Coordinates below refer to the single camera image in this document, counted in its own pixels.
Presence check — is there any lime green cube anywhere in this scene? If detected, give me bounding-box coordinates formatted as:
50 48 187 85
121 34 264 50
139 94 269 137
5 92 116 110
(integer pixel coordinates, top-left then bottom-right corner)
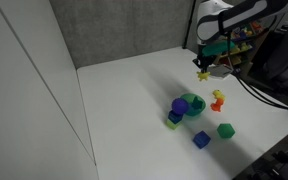
165 119 182 130

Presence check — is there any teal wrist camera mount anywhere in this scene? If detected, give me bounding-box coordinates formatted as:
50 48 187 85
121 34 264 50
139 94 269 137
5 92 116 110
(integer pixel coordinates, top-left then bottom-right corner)
202 39 237 57

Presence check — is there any black tripod stand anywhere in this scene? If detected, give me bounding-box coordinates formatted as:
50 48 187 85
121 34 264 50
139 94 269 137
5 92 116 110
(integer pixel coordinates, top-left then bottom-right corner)
182 0 198 50

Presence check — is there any purple ball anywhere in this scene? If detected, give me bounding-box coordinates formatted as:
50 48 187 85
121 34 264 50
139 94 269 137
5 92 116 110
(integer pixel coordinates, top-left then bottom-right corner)
171 97 190 116

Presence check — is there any grey metal mounting plate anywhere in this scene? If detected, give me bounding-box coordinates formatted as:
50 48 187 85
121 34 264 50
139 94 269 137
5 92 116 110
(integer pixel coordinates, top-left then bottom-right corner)
211 64 234 80

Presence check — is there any small dark blue cube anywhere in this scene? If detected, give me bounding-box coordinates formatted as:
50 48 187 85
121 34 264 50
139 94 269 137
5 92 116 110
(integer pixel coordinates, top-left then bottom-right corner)
167 110 184 125

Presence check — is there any green bowl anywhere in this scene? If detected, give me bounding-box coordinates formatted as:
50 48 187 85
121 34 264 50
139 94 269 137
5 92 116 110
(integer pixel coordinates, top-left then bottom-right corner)
179 93 207 117

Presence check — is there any black cable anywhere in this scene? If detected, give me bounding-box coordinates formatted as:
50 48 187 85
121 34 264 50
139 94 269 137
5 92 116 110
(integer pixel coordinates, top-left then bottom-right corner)
232 71 288 113
227 33 288 109

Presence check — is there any toy storage shelf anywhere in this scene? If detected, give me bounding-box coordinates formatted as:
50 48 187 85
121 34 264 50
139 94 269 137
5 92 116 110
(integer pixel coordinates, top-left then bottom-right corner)
217 19 272 68

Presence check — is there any yellow star toy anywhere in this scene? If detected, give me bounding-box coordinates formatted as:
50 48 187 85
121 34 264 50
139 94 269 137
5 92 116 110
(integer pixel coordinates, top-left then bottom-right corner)
196 70 211 82

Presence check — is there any black office chair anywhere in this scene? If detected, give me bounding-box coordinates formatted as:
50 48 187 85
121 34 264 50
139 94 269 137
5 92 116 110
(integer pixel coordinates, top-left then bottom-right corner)
250 14 288 90

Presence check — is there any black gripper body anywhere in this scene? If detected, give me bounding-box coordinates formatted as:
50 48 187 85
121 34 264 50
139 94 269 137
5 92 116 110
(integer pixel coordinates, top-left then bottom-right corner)
192 49 218 70

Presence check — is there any teal toy piece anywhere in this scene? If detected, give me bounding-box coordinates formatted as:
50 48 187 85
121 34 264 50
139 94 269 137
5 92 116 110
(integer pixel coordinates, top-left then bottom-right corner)
191 97 205 111

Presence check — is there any orange toy figure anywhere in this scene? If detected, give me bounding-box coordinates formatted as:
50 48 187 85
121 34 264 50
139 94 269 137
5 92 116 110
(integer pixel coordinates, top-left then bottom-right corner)
210 99 224 113

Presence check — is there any yellow duck toy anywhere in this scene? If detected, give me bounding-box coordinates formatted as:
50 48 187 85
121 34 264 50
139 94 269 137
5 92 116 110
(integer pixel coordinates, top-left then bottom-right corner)
212 89 226 102

